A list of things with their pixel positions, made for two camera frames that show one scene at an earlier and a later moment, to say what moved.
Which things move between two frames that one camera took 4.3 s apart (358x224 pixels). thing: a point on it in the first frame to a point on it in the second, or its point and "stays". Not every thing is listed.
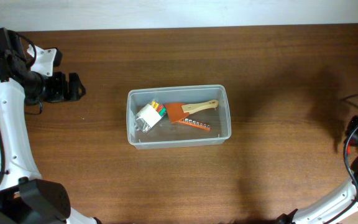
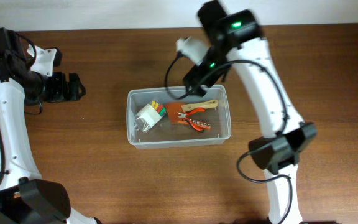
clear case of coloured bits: x=151 y=114 stays
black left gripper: x=61 y=93 stays
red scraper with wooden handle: x=178 y=111 stays
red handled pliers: x=348 y=149 to x=184 y=116
